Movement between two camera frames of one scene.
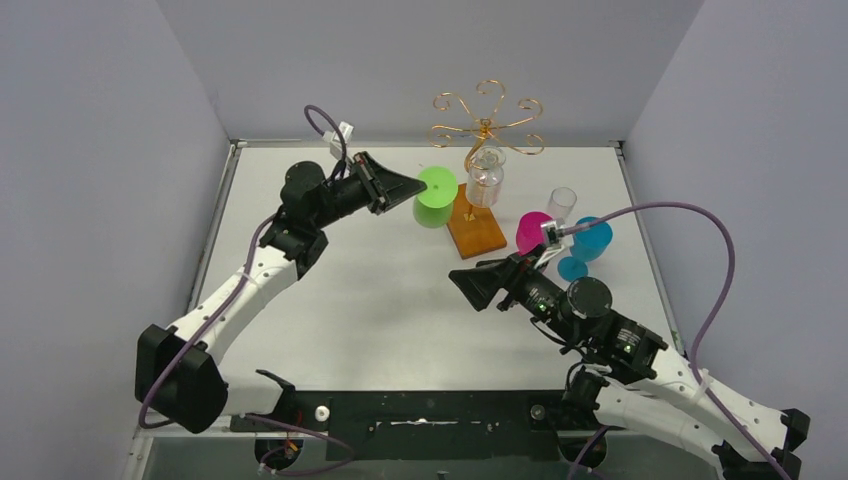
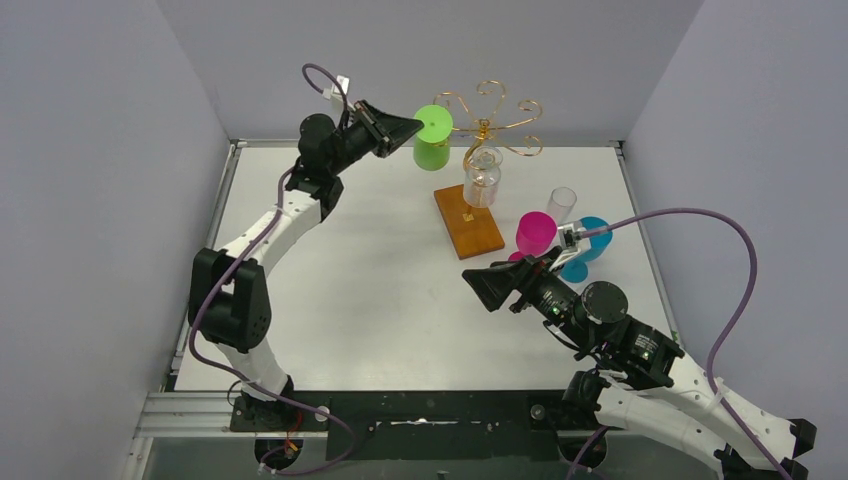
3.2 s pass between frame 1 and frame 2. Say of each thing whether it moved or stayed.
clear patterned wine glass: stayed
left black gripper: moved
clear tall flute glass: stayed
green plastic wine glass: moved
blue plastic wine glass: stayed
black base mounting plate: stayed
